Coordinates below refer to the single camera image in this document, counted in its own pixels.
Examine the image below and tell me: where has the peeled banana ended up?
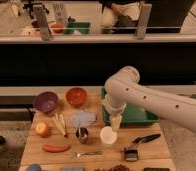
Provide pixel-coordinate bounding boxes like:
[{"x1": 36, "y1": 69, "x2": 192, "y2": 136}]
[{"x1": 52, "y1": 113, "x2": 67, "y2": 137}]

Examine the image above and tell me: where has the red yellow apple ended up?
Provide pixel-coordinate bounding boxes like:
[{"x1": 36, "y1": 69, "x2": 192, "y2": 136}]
[{"x1": 35, "y1": 122, "x2": 51, "y2": 137}]

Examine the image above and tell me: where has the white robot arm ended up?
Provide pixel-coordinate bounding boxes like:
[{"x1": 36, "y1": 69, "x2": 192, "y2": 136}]
[{"x1": 102, "y1": 66, "x2": 196, "y2": 133}]

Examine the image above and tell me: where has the white paper cup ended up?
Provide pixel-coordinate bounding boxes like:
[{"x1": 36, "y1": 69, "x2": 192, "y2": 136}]
[{"x1": 100, "y1": 126, "x2": 117, "y2": 145}]

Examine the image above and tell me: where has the small metal cup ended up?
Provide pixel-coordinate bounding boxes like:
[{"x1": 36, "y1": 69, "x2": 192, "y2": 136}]
[{"x1": 76, "y1": 127, "x2": 88, "y2": 144}]

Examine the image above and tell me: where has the green plastic tray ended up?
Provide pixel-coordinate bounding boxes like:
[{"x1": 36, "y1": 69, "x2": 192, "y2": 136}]
[{"x1": 100, "y1": 86, "x2": 160, "y2": 127}]

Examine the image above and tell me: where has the light blue cloth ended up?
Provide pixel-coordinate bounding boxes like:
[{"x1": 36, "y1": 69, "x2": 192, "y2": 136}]
[{"x1": 70, "y1": 110, "x2": 96, "y2": 128}]

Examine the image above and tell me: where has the red bowl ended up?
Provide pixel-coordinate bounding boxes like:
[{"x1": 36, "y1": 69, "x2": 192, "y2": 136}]
[{"x1": 66, "y1": 87, "x2": 87, "y2": 108}]

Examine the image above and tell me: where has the red berries pile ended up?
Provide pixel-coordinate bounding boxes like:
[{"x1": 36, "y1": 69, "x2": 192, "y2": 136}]
[{"x1": 94, "y1": 164, "x2": 130, "y2": 171}]

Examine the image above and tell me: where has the metal fork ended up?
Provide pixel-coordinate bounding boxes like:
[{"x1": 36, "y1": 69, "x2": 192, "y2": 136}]
[{"x1": 72, "y1": 151, "x2": 102, "y2": 158}]

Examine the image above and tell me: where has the dark brown block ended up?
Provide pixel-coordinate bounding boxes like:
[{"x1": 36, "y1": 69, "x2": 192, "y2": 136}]
[{"x1": 143, "y1": 167, "x2": 170, "y2": 171}]

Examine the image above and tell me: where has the orange carrot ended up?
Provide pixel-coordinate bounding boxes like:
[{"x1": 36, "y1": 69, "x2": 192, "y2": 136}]
[{"x1": 42, "y1": 144, "x2": 71, "y2": 153}]

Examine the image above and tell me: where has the purple bowl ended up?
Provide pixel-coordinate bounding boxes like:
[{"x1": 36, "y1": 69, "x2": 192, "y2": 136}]
[{"x1": 33, "y1": 91, "x2": 59, "y2": 113}]

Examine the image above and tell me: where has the blue ball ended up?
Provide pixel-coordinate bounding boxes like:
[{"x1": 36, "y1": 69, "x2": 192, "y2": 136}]
[{"x1": 25, "y1": 164, "x2": 42, "y2": 171}]

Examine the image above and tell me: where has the black handled brush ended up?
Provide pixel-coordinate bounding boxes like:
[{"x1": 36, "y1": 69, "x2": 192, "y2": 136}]
[{"x1": 124, "y1": 134, "x2": 160, "y2": 162}]

